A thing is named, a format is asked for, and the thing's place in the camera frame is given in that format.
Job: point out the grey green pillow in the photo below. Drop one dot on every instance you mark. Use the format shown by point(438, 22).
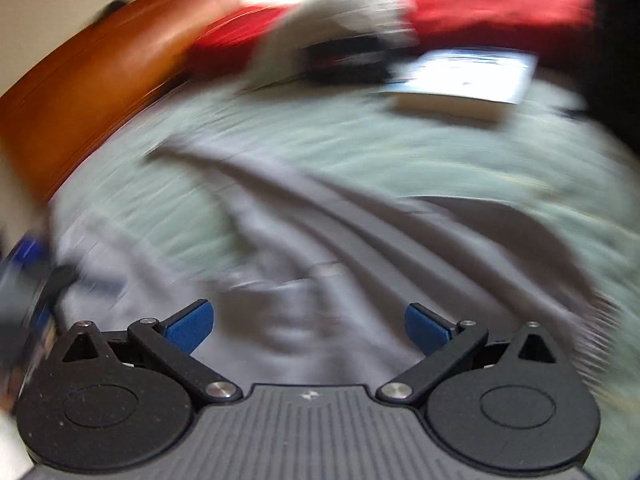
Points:
point(340, 10)

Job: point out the wooden headboard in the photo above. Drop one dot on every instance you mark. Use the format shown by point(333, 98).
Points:
point(100, 75)

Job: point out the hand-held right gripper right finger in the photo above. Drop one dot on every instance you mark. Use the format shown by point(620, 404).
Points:
point(425, 327)

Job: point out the dark object on headboard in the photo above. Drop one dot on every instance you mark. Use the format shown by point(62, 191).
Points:
point(116, 6)

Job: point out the grey pants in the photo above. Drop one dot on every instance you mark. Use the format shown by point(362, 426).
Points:
point(325, 240)

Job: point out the green plaid blanket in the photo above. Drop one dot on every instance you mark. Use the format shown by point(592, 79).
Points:
point(400, 160)

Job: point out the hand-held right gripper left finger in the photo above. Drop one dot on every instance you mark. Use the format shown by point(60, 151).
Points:
point(190, 322)

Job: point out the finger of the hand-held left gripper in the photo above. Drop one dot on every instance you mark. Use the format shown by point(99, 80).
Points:
point(60, 277)
point(27, 252)

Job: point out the black pouch with red print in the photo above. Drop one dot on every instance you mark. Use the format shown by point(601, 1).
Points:
point(345, 60)

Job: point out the white and blue book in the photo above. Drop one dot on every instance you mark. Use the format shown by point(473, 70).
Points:
point(465, 75)

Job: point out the black backpack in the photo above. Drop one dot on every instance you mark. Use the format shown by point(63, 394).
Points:
point(615, 60)

